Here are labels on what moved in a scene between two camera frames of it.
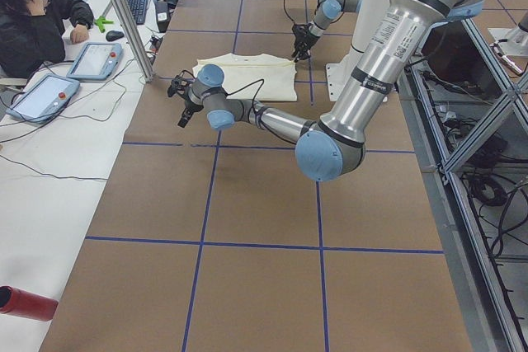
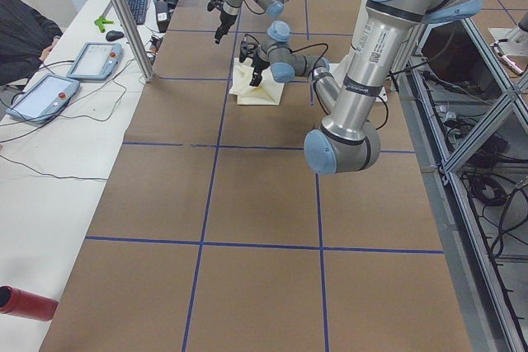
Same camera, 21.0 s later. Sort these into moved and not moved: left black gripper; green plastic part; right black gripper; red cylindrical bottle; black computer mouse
Moved: right black gripper; left black gripper
Not moved: black computer mouse; green plastic part; red cylindrical bottle
